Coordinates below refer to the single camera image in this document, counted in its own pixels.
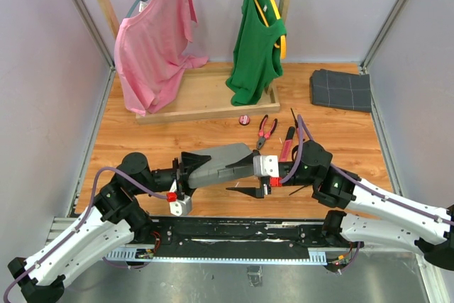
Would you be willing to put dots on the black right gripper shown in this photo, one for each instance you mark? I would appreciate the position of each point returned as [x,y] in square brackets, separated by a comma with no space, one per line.
[253,191]

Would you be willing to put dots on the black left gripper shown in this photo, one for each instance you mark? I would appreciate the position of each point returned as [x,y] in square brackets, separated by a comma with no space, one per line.
[184,169]

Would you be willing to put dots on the grey plastic tool case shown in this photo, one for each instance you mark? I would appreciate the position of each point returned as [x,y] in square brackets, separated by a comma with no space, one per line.
[221,156]

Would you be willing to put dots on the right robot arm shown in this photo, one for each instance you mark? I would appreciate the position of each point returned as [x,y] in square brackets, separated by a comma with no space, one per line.
[359,210]

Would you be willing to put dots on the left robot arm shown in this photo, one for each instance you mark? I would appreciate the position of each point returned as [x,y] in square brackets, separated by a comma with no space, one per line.
[113,218]

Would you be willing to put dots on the pink black utility knife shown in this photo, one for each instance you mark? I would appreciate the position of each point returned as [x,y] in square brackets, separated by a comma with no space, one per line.
[287,144]

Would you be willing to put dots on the pink black pliers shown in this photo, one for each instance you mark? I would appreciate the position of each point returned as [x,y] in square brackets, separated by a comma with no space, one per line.
[263,134]

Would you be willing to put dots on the red black tape roll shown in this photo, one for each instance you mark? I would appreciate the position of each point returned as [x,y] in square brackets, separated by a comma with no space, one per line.
[244,120]

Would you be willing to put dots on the wooden clothes rack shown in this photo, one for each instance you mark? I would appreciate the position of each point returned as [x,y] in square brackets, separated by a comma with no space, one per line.
[203,93]

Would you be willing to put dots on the pink black screwdriver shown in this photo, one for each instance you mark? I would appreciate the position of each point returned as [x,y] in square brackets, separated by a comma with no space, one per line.
[296,124]

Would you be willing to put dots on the pink t-shirt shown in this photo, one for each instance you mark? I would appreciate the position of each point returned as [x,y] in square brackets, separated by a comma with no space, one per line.
[150,54]

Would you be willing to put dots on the green tank top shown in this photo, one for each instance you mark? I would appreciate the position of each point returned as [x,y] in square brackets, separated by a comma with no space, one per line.
[256,62]

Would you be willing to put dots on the folded grey checked cloth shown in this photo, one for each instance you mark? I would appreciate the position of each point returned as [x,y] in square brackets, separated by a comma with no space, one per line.
[340,90]

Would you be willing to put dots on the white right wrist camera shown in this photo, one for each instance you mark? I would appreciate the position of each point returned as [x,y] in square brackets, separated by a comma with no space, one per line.
[266,166]

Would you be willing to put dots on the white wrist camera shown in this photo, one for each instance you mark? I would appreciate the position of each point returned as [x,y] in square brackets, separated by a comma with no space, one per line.
[266,166]
[179,207]

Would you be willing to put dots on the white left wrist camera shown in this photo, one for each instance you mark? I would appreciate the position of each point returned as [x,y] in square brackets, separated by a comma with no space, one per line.
[179,207]

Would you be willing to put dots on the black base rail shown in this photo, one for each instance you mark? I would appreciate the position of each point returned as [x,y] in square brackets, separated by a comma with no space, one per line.
[229,240]

